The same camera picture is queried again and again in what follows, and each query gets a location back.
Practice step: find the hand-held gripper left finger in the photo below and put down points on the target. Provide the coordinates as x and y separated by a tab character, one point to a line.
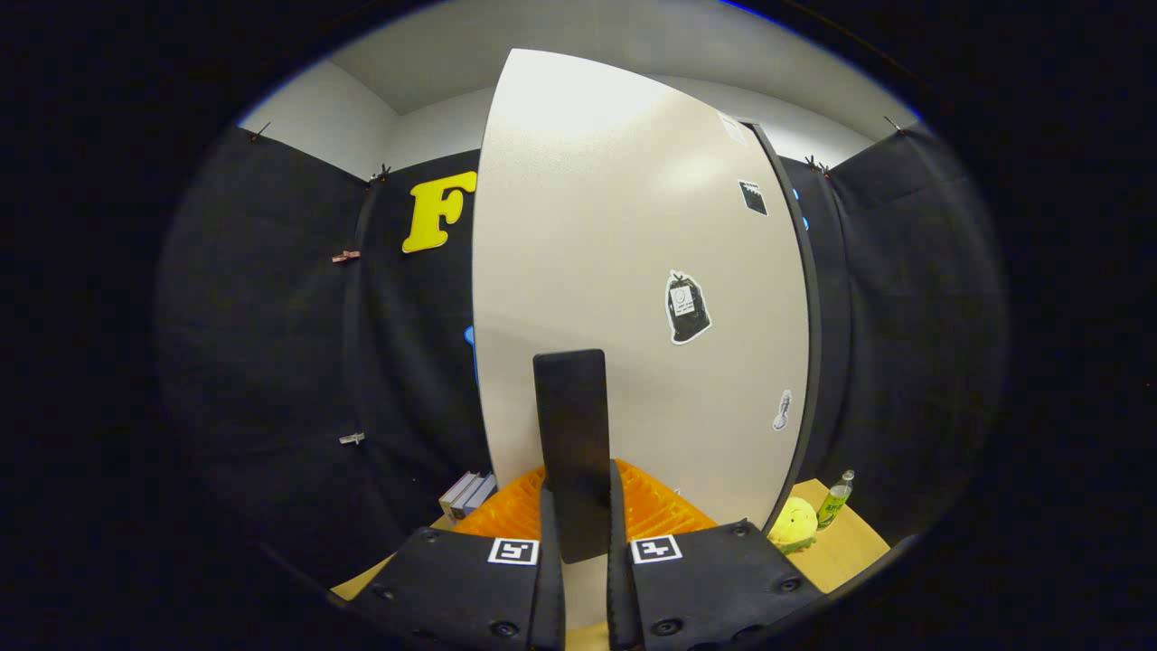
553	588

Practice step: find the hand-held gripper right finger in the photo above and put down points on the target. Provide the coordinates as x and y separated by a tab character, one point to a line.
619	588

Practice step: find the dark grey shoe cabinet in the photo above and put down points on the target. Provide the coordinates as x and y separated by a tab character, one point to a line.
813	298

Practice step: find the beige shoe cabinet door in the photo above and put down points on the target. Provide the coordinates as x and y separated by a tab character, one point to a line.
587	226

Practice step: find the yellow plush toy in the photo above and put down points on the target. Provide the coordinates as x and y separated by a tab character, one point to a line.
794	524

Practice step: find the green label bottle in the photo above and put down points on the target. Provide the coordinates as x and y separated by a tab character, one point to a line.
836	499

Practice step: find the white clip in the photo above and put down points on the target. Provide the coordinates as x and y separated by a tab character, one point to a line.
352	438

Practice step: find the black backdrop cloth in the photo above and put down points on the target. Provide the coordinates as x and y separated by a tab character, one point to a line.
271	362

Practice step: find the pink clothespin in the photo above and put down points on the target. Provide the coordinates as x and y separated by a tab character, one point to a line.
345	257

